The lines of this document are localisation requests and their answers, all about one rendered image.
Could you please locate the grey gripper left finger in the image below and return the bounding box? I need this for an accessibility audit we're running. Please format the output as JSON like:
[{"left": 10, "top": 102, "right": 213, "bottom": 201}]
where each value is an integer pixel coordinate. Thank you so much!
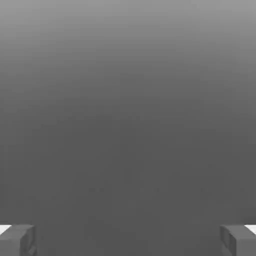
[{"left": 0, "top": 223, "right": 38, "bottom": 256}]

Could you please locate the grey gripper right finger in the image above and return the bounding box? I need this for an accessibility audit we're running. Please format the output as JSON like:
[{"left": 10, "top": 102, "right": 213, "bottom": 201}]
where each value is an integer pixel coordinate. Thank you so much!
[{"left": 219, "top": 223, "right": 256, "bottom": 256}]

